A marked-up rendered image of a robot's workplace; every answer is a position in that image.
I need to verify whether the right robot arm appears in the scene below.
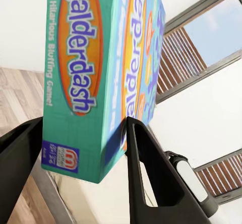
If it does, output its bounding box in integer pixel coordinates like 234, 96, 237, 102
138, 150, 232, 224

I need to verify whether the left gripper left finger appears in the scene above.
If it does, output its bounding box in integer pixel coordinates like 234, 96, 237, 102
0, 116, 43, 224

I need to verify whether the board game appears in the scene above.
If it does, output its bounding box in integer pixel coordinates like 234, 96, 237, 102
41, 0, 166, 184

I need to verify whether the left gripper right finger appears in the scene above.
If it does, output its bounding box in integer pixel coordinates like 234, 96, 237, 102
126, 116, 211, 224

